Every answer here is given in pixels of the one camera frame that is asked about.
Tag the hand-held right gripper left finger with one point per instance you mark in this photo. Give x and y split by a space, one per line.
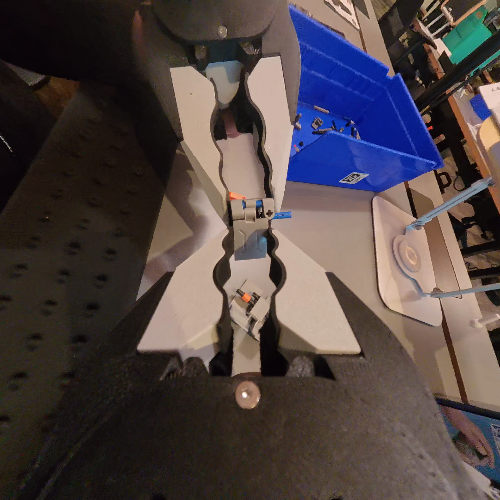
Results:
179 312

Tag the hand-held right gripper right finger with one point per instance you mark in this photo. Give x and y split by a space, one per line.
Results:
316 312

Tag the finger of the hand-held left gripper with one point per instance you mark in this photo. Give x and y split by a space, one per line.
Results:
277 117
195 117

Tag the grey block module blue pin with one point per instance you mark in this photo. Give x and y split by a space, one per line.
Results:
248 238

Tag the person's left forearm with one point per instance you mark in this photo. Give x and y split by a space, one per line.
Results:
58 31

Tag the person's left hand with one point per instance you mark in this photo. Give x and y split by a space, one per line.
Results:
232 125

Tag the small dark block parts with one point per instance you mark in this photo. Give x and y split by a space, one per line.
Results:
324 127

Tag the small grey panel orange pin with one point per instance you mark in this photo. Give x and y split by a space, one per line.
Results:
250 312

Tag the small orange block pin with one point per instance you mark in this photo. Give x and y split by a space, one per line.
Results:
235 195

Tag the blue plastic bin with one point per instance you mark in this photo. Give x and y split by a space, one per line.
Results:
371 164

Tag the black and white sheet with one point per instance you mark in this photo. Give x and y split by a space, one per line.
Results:
343 9

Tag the blue robot kit box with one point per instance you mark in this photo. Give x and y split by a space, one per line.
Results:
472 441

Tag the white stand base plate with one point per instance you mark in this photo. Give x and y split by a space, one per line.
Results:
390 265

